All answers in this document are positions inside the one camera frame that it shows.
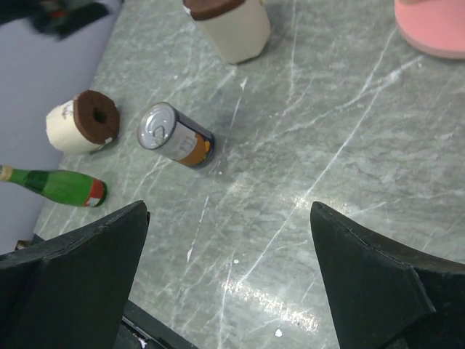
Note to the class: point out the metal food tin can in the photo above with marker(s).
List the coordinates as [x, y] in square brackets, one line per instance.
[172, 134]

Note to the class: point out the pink three-tier wooden shelf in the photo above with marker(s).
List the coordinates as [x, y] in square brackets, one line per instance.
[433, 27]

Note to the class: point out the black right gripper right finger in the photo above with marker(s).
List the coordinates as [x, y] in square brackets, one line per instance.
[384, 294]

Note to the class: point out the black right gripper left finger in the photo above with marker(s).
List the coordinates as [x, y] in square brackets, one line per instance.
[70, 291]

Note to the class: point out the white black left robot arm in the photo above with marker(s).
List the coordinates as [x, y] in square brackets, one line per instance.
[57, 18]

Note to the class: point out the green glass bottle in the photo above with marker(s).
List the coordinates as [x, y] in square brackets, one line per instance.
[60, 186]

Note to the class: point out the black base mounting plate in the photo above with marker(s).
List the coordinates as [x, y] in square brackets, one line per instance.
[139, 329]

